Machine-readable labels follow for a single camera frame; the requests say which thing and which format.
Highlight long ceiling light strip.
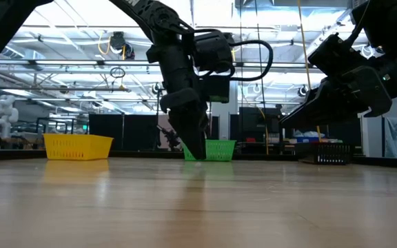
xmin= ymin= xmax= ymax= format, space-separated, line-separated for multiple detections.
xmin=0 ymin=59 xmax=323 ymax=70

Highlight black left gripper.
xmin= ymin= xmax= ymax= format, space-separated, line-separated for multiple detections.
xmin=159 ymin=87 xmax=210 ymax=161

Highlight green plastic basket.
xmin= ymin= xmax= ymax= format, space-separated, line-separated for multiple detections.
xmin=182 ymin=138 xmax=237 ymax=163

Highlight pink curtain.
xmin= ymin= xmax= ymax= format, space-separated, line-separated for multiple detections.
xmin=157 ymin=112 xmax=213 ymax=152

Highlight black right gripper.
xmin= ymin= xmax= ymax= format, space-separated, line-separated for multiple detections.
xmin=279 ymin=32 xmax=393 ymax=130

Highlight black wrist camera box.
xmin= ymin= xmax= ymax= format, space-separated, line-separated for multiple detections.
xmin=203 ymin=74 xmax=232 ymax=104

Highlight white structural column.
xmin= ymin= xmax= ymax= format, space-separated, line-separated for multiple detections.
xmin=211 ymin=72 xmax=240 ymax=141

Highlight thick black gripper cable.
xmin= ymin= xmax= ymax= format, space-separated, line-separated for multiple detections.
xmin=198 ymin=29 xmax=274 ymax=83

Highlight black plastic basket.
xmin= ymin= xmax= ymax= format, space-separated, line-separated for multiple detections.
xmin=296 ymin=142 xmax=354 ymax=165

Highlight black partition panel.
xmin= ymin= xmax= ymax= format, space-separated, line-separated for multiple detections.
xmin=88 ymin=114 xmax=159 ymax=153

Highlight black equipment cabinet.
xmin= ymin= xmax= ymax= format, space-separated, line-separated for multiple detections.
xmin=238 ymin=107 xmax=283 ymax=152

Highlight long black hanging cable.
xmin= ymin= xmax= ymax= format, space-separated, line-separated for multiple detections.
xmin=254 ymin=0 xmax=270 ymax=156

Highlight white robot figure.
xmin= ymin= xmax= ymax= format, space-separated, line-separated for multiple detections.
xmin=0 ymin=95 xmax=20 ymax=139

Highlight thin black hanging cable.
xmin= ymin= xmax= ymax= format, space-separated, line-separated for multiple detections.
xmin=238 ymin=0 xmax=245 ymax=114

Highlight yellow plastic basket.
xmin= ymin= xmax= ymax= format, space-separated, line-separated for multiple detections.
xmin=43 ymin=133 xmax=114 ymax=161

